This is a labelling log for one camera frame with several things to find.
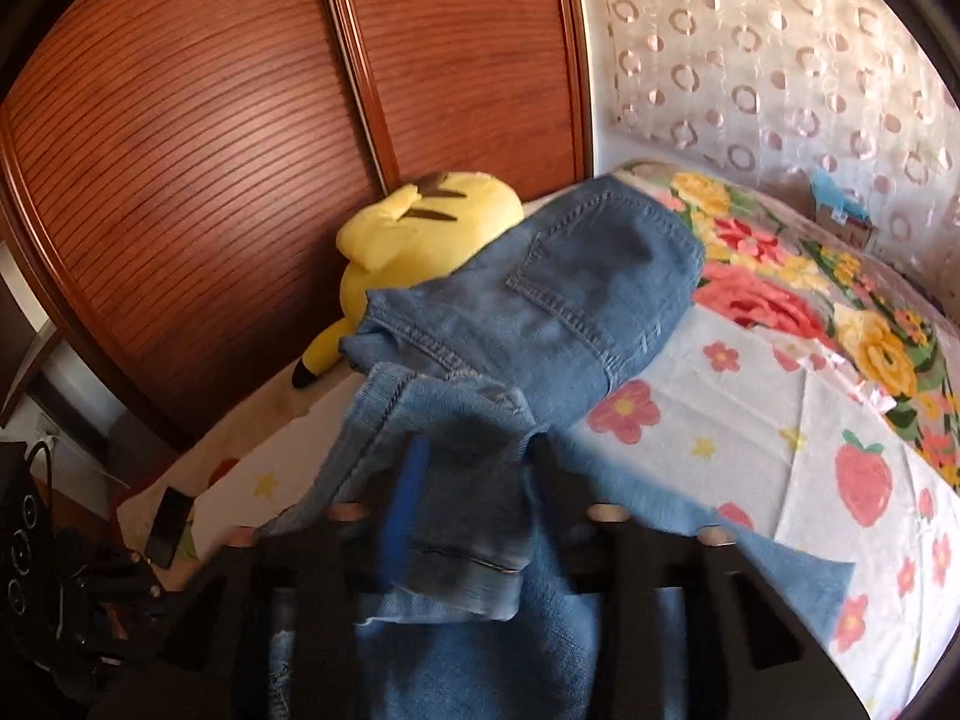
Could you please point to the circle pattern sheer curtain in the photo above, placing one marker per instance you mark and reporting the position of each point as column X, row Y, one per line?
column 787, row 52

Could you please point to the floral fleece blanket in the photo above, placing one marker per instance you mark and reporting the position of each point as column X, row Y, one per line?
column 757, row 240

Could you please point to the small cardboard box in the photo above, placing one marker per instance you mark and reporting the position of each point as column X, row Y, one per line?
column 844, row 229

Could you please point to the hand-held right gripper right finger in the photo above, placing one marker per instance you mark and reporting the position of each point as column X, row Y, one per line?
column 570, row 517

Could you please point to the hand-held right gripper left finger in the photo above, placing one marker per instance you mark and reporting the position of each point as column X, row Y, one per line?
column 401, row 510

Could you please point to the wooden louvered wardrobe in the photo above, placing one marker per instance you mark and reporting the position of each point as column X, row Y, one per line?
column 225, row 150

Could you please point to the yellow plush toy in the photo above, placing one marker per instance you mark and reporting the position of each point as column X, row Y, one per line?
column 435, row 232

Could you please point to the white strawberry print sheet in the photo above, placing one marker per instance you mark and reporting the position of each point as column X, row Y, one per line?
column 787, row 405

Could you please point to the blue cloth item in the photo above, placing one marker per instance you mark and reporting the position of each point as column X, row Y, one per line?
column 836, row 191

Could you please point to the black smartphone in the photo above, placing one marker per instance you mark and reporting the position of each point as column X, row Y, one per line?
column 166, row 529

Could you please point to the blue denim pants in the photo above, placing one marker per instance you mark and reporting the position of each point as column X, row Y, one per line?
column 585, row 292

